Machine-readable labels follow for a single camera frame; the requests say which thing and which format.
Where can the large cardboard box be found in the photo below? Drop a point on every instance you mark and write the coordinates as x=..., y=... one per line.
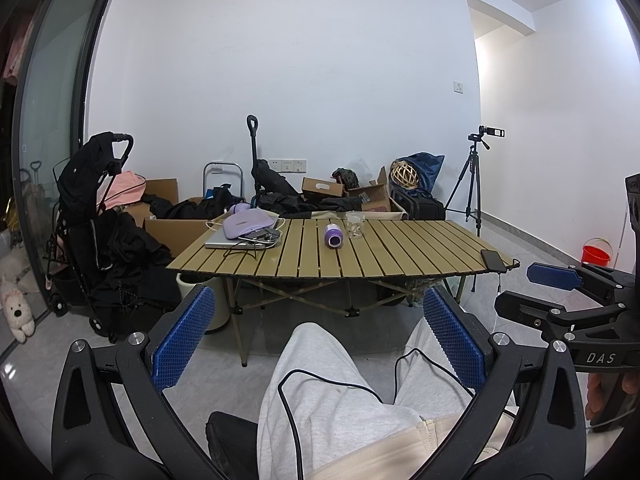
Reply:
x=175, y=236

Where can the pink cloth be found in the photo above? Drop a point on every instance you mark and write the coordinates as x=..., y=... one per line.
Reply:
x=125, y=189

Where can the white wall outlet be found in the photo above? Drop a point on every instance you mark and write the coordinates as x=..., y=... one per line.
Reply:
x=287, y=164
x=274, y=164
x=300, y=164

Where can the silver laptop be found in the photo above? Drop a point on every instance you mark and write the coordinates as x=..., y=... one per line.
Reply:
x=219, y=241

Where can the black camera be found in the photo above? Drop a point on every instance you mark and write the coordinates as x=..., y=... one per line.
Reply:
x=487, y=134

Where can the small cardboard box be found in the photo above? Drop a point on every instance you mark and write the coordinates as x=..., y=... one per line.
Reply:
x=320, y=187

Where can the grey power bank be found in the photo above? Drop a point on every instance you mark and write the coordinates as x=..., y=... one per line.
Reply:
x=256, y=234

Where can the wicker ball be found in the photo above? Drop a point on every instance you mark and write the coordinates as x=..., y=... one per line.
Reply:
x=404, y=175

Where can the white plush dog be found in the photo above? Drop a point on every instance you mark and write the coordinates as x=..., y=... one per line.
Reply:
x=15, y=310

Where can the lilac soft pouch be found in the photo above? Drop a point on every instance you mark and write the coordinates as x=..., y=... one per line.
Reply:
x=245, y=221

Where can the black clothes pile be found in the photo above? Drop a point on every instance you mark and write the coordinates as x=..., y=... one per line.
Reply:
x=185, y=208

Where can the sliding glass door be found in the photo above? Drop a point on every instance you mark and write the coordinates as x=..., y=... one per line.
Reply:
x=55, y=85

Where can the hanging pink clothes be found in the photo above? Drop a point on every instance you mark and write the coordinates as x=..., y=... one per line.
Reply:
x=17, y=50

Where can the blue backpack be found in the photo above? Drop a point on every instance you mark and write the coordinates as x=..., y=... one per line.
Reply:
x=429, y=170

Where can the black jacket pile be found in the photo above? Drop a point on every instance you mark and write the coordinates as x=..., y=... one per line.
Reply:
x=295, y=202

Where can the purple bottle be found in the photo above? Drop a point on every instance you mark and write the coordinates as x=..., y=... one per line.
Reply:
x=333, y=236

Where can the black stroller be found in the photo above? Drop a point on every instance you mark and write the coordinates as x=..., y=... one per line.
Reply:
x=85, y=190

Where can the grey metal frame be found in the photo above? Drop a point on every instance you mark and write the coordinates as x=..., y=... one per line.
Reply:
x=206, y=180

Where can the white waste bin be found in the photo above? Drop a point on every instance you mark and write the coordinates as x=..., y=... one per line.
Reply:
x=212, y=310

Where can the person's right hand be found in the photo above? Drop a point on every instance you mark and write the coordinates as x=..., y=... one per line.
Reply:
x=595, y=396

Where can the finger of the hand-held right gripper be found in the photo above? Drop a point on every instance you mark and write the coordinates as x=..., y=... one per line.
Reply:
x=550, y=276
x=522, y=307

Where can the black seat cushion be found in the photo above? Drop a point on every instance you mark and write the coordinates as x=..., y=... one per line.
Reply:
x=232, y=442

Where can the dark patterned bag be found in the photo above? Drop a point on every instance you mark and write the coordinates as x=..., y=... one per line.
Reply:
x=346, y=176

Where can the black tripod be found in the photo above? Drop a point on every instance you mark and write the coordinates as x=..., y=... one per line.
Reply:
x=472, y=180

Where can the red bucket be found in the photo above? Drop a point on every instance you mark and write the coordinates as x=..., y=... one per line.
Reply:
x=596, y=254

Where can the white light switch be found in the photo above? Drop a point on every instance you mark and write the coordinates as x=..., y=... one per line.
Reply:
x=458, y=87

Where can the olive slatted folding table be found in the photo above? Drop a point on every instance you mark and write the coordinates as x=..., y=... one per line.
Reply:
x=400, y=250

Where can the beige jacket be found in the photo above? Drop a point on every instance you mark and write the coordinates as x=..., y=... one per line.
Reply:
x=390, y=452

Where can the black smartphone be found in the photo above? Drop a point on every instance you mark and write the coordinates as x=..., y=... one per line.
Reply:
x=493, y=260

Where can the black equipment case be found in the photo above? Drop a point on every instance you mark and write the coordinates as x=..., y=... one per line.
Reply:
x=422, y=207

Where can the person's legs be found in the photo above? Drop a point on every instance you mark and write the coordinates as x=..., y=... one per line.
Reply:
x=320, y=385

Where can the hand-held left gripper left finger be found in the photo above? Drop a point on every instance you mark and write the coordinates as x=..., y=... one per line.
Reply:
x=182, y=342

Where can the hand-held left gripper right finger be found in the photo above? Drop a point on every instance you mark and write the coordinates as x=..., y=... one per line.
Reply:
x=452, y=342

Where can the open cardboard box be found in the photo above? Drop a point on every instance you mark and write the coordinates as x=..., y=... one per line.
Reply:
x=375, y=199

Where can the clear glass cup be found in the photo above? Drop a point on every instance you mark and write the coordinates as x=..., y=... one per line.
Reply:
x=354, y=227

